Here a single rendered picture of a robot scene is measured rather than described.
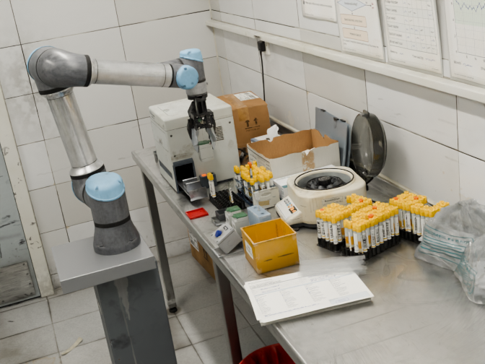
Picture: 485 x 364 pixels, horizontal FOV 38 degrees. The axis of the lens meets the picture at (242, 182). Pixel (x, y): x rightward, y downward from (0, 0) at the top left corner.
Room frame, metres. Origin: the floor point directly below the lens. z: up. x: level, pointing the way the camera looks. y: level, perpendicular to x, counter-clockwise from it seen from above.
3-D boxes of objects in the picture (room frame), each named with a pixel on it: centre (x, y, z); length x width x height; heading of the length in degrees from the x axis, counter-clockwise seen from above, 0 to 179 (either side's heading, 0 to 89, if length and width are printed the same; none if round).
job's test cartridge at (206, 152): (2.45, 0.12, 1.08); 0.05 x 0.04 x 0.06; 104
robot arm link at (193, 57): (2.43, 0.11, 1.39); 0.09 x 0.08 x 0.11; 117
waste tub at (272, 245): (1.92, -0.05, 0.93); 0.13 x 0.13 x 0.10; 14
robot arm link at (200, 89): (2.43, 0.11, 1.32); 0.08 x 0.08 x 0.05
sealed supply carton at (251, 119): (3.25, -0.02, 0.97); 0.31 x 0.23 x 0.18; 11
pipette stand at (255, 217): (2.08, -0.04, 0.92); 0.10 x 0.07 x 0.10; 19
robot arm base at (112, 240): (2.11, 0.43, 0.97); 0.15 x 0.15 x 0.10
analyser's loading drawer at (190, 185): (2.57, 0.20, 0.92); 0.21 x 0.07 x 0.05; 17
